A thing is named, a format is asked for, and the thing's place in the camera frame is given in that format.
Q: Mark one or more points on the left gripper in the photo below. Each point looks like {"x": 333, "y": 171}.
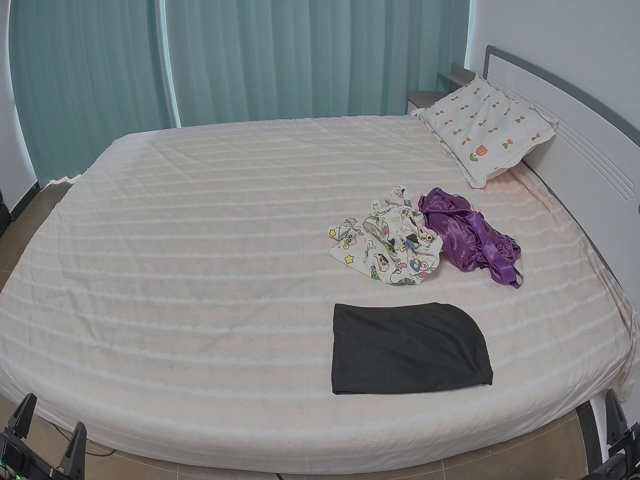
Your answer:
{"x": 25, "y": 460}

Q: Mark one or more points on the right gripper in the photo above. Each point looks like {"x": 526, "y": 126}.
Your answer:
{"x": 627, "y": 455}

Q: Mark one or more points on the black T-shirt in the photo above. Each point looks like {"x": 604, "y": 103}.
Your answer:
{"x": 405, "y": 353}

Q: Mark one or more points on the bed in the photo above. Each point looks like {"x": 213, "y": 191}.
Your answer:
{"x": 225, "y": 243}

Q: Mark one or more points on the purple satin garment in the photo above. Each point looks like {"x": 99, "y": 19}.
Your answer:
{"x": 465, "y": 233}

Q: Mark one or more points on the white printed pyjama garment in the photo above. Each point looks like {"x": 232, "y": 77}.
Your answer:
{"x": 385, "y": 248}

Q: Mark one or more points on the white printed pillow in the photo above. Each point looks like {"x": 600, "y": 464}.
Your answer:
{"x": 485, "y": 128}

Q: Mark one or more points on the blue-green curtain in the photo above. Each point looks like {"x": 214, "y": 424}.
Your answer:
{"x": 310, "y": 43}
{"x": 90, "y": 68}

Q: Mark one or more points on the grey bedside table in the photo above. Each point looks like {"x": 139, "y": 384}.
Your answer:
{"x": 425, "y": 99}

